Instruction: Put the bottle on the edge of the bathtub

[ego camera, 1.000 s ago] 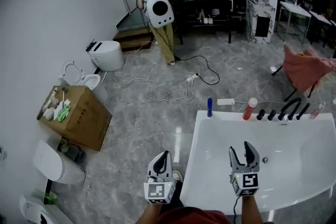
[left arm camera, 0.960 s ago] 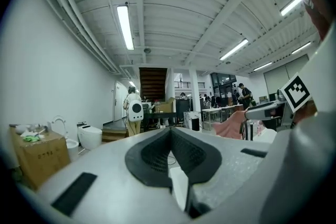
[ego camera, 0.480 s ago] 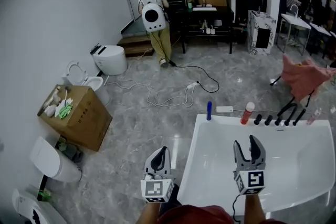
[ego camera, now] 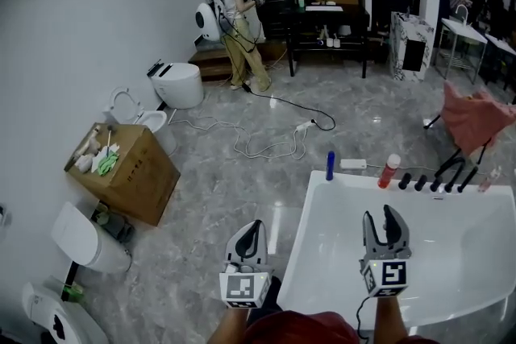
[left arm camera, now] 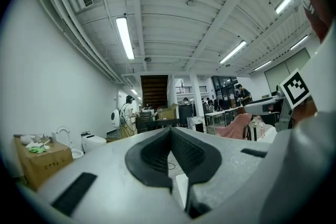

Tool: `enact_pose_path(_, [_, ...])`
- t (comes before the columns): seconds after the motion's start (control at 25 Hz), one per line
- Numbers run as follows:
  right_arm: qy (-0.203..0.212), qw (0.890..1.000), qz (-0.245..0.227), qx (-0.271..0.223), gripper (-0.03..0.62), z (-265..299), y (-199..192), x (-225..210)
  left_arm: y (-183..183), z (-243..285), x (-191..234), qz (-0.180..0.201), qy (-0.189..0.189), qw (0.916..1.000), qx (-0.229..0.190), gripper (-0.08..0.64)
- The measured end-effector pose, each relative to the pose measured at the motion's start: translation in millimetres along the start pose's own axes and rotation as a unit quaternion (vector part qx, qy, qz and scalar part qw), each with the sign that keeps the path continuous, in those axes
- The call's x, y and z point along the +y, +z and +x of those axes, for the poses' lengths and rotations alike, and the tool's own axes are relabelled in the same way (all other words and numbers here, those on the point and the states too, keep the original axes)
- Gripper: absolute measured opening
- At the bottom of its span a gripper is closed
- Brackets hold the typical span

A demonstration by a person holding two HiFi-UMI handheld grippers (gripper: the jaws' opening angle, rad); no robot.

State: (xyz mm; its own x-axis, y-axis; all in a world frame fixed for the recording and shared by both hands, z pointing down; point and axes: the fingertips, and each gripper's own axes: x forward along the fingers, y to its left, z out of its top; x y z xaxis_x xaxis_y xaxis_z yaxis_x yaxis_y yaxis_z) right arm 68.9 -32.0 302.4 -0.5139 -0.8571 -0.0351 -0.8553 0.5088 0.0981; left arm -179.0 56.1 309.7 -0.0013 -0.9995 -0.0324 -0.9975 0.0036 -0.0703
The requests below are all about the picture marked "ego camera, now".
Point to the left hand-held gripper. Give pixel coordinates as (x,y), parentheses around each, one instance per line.
(242,288)

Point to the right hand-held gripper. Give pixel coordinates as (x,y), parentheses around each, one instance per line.
(387,276)

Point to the white bathtub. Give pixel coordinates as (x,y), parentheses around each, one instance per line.
(443,237)

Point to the blue cylindrical bottle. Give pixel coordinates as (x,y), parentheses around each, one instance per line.
(330,165)

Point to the person's right forearm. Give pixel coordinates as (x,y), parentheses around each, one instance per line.
(391,322)

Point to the person's left forearm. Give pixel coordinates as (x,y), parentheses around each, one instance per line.
(230,328)

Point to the red bottle with white cap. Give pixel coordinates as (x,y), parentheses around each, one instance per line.
(388,173)

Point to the wide white power strip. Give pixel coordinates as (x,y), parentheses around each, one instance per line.
(352,164)

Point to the black arched faucet spout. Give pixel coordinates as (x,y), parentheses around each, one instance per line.
(448,187)

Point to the person's red shirt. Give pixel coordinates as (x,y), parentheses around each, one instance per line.
(298,328)

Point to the black hand shower wand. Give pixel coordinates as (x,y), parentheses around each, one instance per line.
(467,179)

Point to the small clear pink bottle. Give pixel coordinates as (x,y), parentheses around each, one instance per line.
(489,180)

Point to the closed brown cardboard box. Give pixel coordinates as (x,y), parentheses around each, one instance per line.
(145,181)

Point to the dark grey bag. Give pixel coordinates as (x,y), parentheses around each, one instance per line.
(119,229)

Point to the pink cloth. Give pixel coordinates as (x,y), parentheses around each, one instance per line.
(475,121)

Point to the white toilet with closed lid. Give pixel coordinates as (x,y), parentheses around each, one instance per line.
(88,245)

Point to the white toilet with raised seat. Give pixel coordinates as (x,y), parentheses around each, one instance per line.
(155,120)

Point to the green cloth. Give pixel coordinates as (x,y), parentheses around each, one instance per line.
(108,164)

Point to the white smart toilet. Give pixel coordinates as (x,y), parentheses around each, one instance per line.
(181,86)

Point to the green bottle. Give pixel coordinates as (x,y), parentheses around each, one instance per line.
(72,291)

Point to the white crumpled cloth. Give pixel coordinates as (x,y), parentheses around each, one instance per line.
(84,163)

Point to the wooden step platform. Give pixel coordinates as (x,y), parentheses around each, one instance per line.
(209,64)

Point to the beige plastic bottle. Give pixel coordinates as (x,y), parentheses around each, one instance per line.
(89,141)

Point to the marble pattern cabinet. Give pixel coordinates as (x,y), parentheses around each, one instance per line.
(399,44)

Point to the white cup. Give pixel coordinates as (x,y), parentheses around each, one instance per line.
(329,42)
(336,42)

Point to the white bowl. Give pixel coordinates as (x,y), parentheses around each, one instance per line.
(344,30)

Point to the white sink stand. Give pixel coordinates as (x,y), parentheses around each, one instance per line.
(463,26)

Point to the black table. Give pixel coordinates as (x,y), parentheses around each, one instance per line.
(330,18)

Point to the black cabinet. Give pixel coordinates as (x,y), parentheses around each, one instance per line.
(393,0)

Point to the black dresser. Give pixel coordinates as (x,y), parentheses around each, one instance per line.
(274,12)

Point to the black chair frame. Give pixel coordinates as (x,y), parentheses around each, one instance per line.
(433,121)

